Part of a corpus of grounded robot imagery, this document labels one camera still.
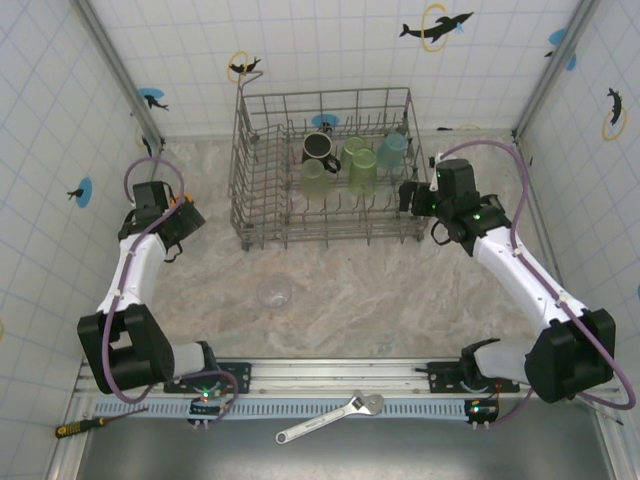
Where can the teal plastic cup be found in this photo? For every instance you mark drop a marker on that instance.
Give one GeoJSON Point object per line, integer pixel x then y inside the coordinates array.
{"type": "Point", "coordinates": [392, 150]}

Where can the tall green plastic cup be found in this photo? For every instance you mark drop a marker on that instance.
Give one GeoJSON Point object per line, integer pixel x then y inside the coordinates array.
{"type": "Point", "coordinates": [363, 175]}

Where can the pale frosted green cup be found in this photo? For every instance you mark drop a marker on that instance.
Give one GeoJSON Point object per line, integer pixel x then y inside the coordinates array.
{"type": "Point", "coordinates": [315, 180]}

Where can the black mug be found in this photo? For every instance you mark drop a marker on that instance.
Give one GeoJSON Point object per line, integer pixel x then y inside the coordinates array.
{"type": "Point", "coordinates": [316, 145]}

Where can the clear plastic cup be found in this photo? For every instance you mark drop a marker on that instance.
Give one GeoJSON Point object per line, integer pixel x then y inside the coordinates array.
{"type": "Point", "coordinates": [275, 292]}

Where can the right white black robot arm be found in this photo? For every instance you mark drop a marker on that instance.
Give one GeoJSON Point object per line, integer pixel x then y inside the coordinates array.
{"type": "Point", "coordinates": [525, 280]}

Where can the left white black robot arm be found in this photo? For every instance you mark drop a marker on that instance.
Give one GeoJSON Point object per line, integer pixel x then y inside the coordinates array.
{"type": "Point", "coordinates": [135, 270]}

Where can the orange tape measure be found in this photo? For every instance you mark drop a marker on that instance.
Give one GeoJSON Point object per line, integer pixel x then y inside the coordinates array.
{"type": "Point", "coordinates": [189, 200]}

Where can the blue oval fish sticker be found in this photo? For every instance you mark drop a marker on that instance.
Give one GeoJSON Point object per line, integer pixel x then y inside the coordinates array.
{"type": "Point", "coordinates": [150, 95]}
{"type": "Point", "coordinates": [84, 192]}
{"type": "Point", "coordinates": [325, 121]}

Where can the silver adjustable wrench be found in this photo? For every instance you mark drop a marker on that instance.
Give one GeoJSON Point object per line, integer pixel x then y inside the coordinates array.
{"type": "Point", "coordinates": [350, 407]}

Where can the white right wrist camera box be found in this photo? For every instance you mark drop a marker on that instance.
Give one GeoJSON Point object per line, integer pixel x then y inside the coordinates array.
{"type": "Point", "coordinates": [436, 172]}

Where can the aluminium frame base bar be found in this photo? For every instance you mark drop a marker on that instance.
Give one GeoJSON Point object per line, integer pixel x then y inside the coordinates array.
{"type": "Point", "coordinates": [200, 136]}

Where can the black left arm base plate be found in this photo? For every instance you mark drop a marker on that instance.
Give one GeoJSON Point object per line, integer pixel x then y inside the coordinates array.
{"type": "Point", "coordinates": [235, 377]}

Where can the aluminium corner post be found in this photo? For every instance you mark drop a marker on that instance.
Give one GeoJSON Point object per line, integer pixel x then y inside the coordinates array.
{"type": "Point", "coordinates": [555, 70]}
{"type": "Point", "coordinates": [117, 70]}

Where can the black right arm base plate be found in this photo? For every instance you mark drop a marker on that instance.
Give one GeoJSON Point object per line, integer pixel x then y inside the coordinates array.
{"type": "Point", "coordinates": [442, 377]}

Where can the aluminium mounting rail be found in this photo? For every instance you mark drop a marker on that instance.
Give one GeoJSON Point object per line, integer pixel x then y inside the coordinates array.
{"type": "Point", "coordinates": [325, 372]}

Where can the blue patch wall sticker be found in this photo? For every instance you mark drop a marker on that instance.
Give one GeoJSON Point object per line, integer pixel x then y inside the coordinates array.
{"type": "Point", "coordinates": [557, 37]}

